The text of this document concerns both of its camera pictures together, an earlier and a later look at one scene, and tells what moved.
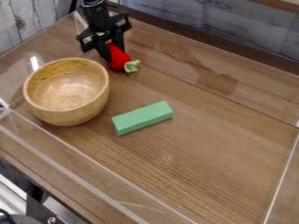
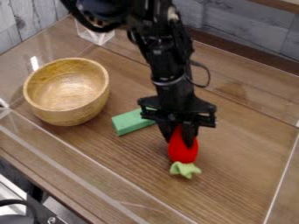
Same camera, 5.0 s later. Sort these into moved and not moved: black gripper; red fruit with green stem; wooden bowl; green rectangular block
Moved: red fruit with green stem; black gripper
Not moved: wooden bowl; green rectangular block
